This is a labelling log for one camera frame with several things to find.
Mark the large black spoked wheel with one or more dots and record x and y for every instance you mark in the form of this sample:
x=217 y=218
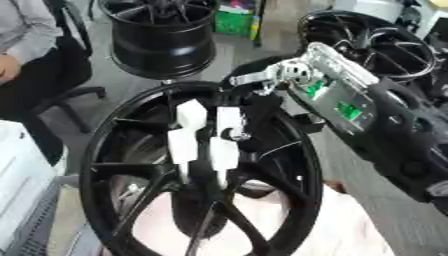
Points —
x=105 y=186

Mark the person's hand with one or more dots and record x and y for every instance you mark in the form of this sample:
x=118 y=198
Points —
x=8 y=68

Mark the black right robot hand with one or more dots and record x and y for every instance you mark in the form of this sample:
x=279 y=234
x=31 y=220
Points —
x=259 y=106

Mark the black office chair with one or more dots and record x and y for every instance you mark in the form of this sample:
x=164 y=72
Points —
x=76 y=93

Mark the white ribbed case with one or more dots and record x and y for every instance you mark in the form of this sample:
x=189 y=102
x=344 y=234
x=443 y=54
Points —
x=23 y=186

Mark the black wheel rim barrel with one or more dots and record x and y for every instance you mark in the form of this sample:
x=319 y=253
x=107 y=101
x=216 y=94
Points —
x=163 y=43

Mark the green box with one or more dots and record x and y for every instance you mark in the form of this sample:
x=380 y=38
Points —
x=233 y=21

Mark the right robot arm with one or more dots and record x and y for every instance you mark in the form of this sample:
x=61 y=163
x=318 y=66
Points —
x=373 y=113

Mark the person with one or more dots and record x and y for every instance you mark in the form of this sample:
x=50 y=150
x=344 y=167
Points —
x=35 y=66

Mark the white pin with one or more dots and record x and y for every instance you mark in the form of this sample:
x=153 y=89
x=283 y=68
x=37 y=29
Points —
x=224 y=153
x=182 y=146
x=191 y=115
x=228 y=118

